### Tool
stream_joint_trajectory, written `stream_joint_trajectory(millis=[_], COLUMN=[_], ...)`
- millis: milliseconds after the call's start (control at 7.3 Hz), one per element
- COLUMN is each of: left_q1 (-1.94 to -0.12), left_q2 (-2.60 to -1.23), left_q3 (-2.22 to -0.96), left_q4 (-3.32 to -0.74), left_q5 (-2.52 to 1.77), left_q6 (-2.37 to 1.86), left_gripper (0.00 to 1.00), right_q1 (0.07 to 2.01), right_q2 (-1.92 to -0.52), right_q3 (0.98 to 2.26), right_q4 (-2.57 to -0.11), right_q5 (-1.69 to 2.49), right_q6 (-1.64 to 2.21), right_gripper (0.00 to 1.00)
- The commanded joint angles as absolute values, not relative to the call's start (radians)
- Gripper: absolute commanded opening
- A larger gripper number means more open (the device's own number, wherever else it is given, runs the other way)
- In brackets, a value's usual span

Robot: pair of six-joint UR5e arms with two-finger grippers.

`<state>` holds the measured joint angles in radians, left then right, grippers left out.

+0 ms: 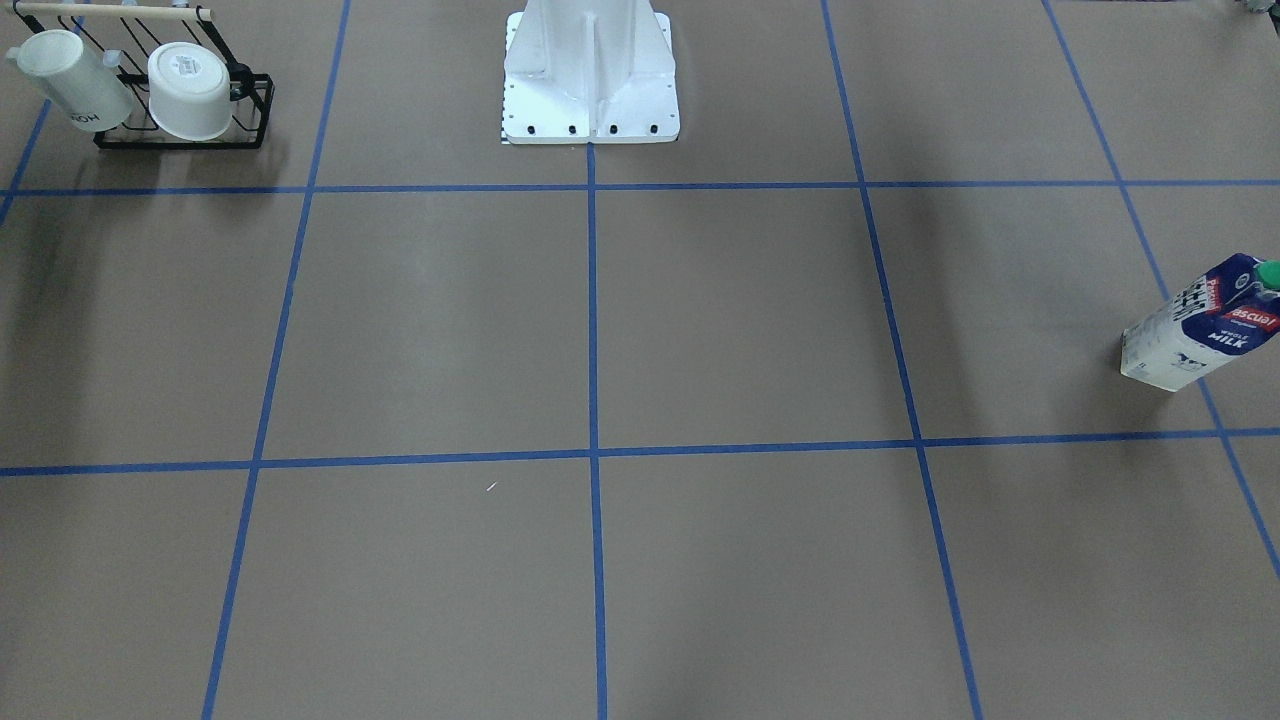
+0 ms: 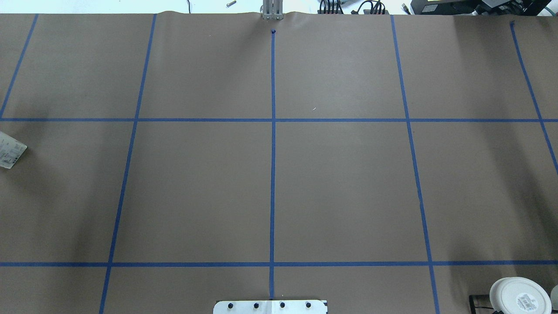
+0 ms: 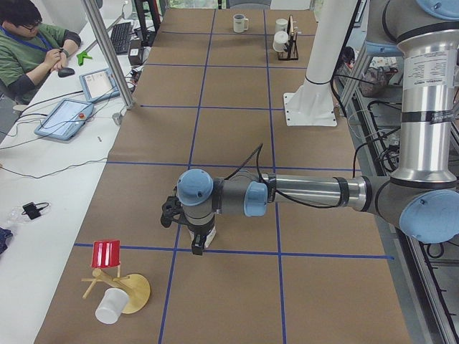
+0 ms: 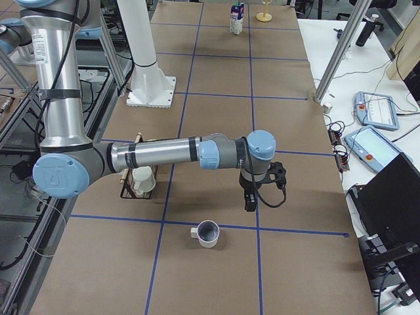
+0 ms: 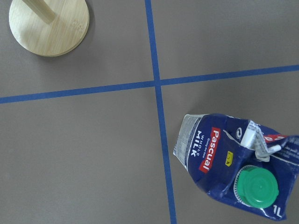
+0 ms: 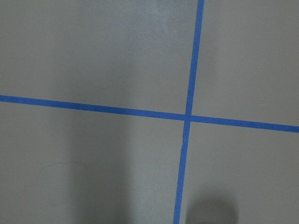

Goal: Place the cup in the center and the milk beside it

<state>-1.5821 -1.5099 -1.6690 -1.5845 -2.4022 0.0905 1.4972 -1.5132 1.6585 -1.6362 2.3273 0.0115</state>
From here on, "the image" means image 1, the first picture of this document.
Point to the blue white milk carton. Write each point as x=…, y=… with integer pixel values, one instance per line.
x=1229, y=311

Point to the white mug on rack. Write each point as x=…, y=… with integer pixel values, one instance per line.
x=84, y=91
x=189, y=91

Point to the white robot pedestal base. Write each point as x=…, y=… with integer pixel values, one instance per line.
x=589, y=72

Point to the black wire mug rack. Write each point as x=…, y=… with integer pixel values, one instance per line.
x=136, y=75

